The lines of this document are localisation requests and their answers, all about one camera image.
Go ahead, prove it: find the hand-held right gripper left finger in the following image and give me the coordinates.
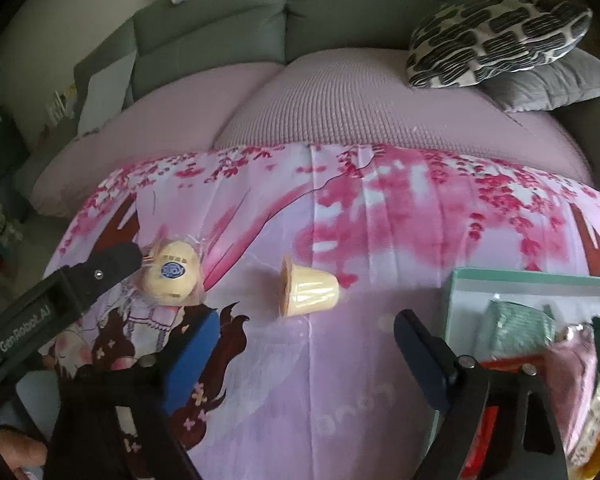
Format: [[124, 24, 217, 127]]
[[45, 305, 222, 480]]

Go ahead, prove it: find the green white snack box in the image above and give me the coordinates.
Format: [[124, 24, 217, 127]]
[[475, 299, 557, 361]]

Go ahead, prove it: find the teal cardboard box lid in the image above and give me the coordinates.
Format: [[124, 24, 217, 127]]
[[440, 267, 600, 480]]

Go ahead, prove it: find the grey cushion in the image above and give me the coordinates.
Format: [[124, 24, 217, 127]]
[[477, 47, 600, 113]]

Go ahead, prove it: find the person's left hand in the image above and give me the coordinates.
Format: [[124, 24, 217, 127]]
[[0, 425, 49, 468]]

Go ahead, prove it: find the large red snack packet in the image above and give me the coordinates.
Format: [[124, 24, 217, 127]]
[[472, 352, 548, 480]]

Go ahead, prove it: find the pink printed blanket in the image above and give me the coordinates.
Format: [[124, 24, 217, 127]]
[[45, 142, 600, 480]]

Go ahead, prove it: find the grey sofa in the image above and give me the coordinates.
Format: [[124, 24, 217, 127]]
[[75, 0, 600, 191]]

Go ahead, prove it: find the pink ribbed sofa cover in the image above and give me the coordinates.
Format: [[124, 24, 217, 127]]
[[30, 47, 596, 221]]

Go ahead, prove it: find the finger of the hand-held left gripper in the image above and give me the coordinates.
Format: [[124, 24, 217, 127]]
[[60, 241, 145, 307]]

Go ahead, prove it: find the yellow pudding cup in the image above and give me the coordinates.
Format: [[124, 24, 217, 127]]
[[279, 255, 341, 318]]

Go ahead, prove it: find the black white patterned cushion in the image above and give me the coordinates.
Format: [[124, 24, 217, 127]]
[[405, 0, 593, 88]]

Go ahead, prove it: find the pink snack packet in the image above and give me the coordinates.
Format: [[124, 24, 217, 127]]
[[545, 325, 600, 461]]

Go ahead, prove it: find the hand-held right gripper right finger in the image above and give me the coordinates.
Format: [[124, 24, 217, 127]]
[[393, 309, 568, 480]]

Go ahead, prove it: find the white flat panel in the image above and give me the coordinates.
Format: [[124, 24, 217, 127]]
[[77, 52, 136, 136]]

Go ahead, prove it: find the round bun blue label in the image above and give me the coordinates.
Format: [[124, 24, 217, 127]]
[[137, 237, 206, 308]]

